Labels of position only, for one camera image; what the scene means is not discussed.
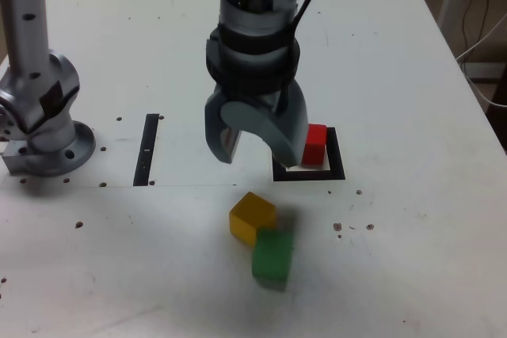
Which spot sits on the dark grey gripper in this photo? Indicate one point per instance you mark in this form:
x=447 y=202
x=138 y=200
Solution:
x=269 y=102

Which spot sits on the red cube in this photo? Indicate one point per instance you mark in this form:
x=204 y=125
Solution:
x=317 y=144

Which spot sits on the yellow cube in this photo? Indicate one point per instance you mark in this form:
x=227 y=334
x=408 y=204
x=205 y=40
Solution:
x=249 y=215

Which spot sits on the green cube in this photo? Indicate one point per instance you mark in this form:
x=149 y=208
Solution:
x=273 y=255

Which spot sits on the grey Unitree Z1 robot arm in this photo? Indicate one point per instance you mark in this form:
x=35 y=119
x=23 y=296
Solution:
x=27 y=37

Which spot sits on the black tape square outline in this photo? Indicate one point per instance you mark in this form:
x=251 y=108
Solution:
x=309 y=176

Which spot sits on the black tape strip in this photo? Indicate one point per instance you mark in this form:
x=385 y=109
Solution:
x=146 y=148

